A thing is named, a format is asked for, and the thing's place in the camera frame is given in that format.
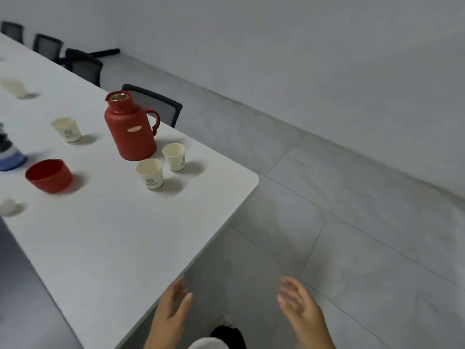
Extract person's right hand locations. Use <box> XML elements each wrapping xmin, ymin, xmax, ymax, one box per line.
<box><xmin>277</xmin><ymin>276</ymin><xmax>337</xmax><ymax>349</ymax></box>

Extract person's left hand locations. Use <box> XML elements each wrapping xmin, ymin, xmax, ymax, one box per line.
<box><xmin>143</xmin><ymin>276</ymin><xmax>193</xmax><ymax>349</ymax></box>

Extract white paper cup blue print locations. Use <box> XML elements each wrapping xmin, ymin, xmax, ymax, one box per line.
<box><xmin>50</xmin><ymin>117</ymin><xmax>83</xmax><ymax>144</ymax></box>
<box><xmin>136</xmin><ymin>158</ymin><xmax>165</xmax><ymax>191</ymax></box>
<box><xmin>162</xmin><ymin>143</ymin><xmax>186</xmax><ymax>174</ymax></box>

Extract red thermos lid cup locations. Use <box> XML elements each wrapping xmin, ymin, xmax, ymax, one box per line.
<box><xmin>24</xmin><ymin>159</ymin><xmax>73</xmax><ymax>194</ymax></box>

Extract red thermos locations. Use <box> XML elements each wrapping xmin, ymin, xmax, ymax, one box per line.
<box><xmin>104</xmin><ymin>90</ymin><xmax>161</xmax><ymax>161</ymax></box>

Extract person's black trousers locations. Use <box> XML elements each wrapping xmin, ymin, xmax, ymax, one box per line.
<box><xmin>210</xmin><ymin>325</ymin><xmax>248</xmax><ymax>349</ymax></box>

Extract white conference table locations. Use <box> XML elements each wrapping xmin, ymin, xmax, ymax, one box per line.
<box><xmin>0</xmin><ymin>32</ymin><xmax>260</xmax><ymax>349</ymax></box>

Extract black mesh office chair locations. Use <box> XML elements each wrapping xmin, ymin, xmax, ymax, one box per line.
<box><xmin>122</xmin><ymin>83</ymin><xmax>184</xmax><ymax>128</ymax></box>
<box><xmin>64</xmin><ymin>48</ymin><xmax>104</xmax><ymax>88</ymax></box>
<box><xmin>0</xmin><ymin>20</ymin><xmax>25</xmax><ymax>44</ymax></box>
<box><xmin>32</xmin><ymin>33</ymin><xmax>64</xmax><ymax>64</ymax></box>

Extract black mesh pen holder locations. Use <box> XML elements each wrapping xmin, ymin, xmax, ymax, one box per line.
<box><xmin>0</xmin><ymin>123</ymin><xmax>28</xmax><ymax>172</ymax></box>

